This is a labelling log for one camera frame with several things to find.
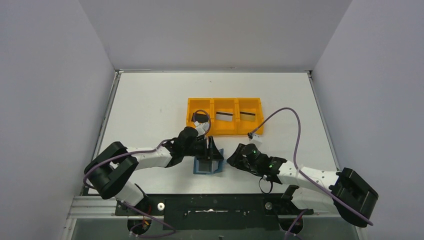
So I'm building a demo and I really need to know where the blue leather card holder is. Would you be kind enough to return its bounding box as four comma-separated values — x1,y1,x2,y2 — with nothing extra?
193,157,226,175

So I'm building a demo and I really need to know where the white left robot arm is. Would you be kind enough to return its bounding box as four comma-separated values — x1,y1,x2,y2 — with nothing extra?
83,126,224,207

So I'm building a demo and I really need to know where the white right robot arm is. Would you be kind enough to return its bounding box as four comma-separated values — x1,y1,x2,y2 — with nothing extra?
227,143,379,228

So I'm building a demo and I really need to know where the black card in tray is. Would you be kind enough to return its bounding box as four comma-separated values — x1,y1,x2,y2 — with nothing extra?
191,112,210,124

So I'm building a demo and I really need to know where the silver striped card middle compartment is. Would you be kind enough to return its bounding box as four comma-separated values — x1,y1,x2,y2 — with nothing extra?
215,111,233,122

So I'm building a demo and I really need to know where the yellow three-compartment plastic tray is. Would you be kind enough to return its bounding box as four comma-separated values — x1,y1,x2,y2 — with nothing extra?
186,97,264,136

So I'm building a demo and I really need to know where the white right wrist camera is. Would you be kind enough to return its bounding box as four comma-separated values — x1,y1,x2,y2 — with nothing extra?
248,134,263,146

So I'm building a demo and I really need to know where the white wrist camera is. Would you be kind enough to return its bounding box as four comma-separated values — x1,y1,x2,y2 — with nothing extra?
194,121,210,137
248,134,263,146

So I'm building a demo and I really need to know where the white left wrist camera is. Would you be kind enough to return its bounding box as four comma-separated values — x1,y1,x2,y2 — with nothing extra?
194,121,210,137

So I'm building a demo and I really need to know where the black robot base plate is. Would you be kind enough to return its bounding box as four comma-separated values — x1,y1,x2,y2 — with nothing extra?
115,193,302,239

